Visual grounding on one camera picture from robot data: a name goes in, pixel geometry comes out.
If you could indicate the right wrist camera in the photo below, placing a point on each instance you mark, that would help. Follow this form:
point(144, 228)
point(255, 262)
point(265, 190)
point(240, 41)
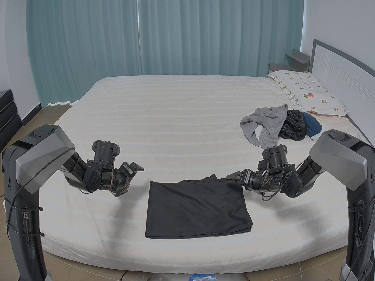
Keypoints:
point(260, 165)

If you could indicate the blue and white garment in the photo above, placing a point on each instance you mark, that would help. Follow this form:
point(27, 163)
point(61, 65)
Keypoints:
point(313, 124)

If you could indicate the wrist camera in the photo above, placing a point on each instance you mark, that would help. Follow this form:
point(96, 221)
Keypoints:
point(260, 165)
point(121, 192)

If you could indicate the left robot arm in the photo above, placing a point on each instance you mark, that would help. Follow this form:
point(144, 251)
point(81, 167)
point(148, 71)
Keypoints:
point(44, 162)

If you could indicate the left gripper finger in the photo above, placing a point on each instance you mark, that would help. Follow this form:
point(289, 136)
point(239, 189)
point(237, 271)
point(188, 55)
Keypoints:
point(138, 167)

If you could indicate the black chest of drawers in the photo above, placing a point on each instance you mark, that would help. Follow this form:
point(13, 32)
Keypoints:
point(8, 113)

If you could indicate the white printed pillow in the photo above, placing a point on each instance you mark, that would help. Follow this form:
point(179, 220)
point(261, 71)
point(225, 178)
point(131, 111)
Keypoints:
point(307, 91)

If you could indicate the black T-shirt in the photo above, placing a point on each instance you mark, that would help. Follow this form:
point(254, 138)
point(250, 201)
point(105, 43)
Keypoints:
point(196, 209)

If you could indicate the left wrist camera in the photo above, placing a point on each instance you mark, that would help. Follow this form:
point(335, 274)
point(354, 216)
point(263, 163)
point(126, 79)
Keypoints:
point(121, 192)

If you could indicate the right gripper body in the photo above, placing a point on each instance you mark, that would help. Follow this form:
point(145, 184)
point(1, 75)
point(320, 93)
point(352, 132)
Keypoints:
point(250, 179)

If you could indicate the black shiny garment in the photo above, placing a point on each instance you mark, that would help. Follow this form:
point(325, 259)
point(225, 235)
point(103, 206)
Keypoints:
point(293, 124)

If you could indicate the bed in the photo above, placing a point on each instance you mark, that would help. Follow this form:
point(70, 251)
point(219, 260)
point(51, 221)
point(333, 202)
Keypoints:
point(175, 113)

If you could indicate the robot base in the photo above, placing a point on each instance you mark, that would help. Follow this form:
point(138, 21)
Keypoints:
point(199, 277)

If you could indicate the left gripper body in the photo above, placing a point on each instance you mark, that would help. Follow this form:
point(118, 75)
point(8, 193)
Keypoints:
point(123, 177)

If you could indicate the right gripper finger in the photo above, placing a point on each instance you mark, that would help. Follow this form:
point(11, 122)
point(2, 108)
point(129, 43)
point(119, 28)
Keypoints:
point(234, 176)

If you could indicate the grey bedside table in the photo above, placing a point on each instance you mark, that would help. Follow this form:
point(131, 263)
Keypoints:
point(293, 60)

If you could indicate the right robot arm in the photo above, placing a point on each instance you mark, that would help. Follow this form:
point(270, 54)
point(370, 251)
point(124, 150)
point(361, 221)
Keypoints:
point(339, 162)

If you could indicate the grey garment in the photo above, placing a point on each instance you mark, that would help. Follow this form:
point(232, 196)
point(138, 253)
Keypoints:
point(266, 121)

